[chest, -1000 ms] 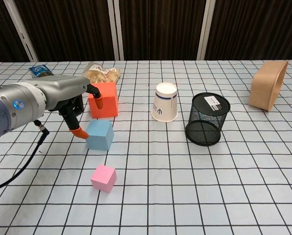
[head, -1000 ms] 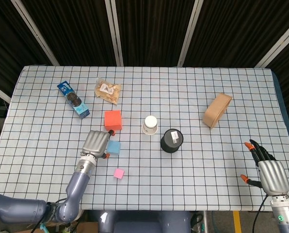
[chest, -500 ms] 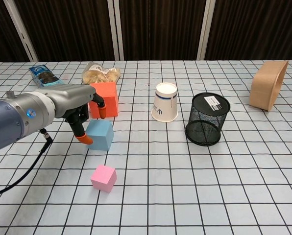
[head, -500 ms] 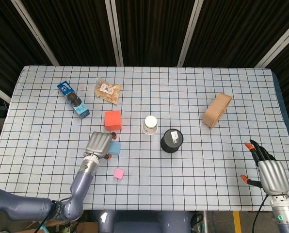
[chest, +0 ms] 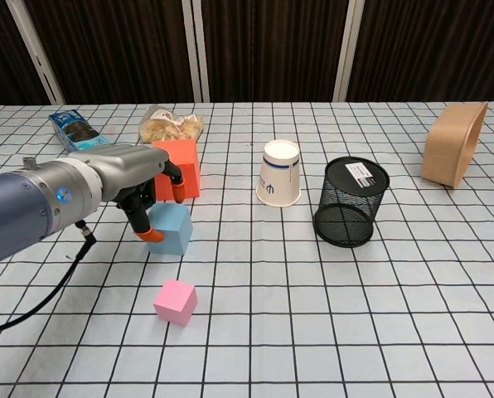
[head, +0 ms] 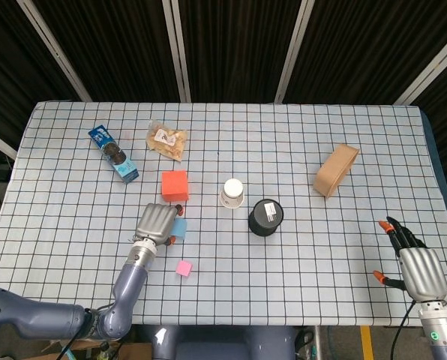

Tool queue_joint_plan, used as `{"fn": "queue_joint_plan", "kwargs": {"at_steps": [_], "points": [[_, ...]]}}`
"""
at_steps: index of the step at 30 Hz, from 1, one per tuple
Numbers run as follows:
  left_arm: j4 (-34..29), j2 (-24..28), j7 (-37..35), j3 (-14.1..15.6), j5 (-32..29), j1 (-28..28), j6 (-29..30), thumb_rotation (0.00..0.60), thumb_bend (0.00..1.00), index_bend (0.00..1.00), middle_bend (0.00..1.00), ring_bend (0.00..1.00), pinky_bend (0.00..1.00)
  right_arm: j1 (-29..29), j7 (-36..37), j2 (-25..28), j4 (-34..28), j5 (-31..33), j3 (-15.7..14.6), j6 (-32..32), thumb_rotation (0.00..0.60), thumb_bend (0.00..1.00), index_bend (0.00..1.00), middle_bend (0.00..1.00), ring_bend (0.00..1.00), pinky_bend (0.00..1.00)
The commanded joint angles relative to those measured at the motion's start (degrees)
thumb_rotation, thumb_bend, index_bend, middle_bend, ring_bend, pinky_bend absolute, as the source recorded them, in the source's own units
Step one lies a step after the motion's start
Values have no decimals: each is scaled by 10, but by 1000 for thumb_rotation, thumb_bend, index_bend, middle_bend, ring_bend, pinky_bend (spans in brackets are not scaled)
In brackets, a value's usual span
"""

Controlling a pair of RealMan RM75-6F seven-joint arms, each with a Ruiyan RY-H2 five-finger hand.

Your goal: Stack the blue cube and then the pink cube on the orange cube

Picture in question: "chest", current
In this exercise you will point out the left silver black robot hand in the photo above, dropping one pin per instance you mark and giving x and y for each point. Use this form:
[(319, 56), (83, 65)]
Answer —
[(127, 170)]

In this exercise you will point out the blue cube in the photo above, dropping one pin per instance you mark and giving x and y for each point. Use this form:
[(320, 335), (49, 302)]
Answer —
[(176, 232)]

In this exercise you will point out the small pink cube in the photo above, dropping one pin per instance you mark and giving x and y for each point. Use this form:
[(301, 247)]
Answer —
[(173, 302)]

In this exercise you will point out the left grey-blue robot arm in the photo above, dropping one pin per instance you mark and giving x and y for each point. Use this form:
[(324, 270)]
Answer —
[(19, 211)]

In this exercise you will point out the clear snack bag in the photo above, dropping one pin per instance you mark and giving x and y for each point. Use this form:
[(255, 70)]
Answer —
[(168, 126)]

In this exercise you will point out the orange-red cube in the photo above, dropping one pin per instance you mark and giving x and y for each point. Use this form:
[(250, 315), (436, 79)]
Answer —
[(189, 182)]

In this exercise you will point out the blue cookie box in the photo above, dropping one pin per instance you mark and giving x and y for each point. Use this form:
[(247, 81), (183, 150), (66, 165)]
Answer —
[(75, 132)]

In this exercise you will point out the white paper cup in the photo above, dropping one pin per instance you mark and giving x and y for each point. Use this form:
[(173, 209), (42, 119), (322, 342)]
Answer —
[(278, 174)]

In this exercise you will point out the black mesh pen holder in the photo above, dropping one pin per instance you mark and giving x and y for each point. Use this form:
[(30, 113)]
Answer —
[(348, 203)]

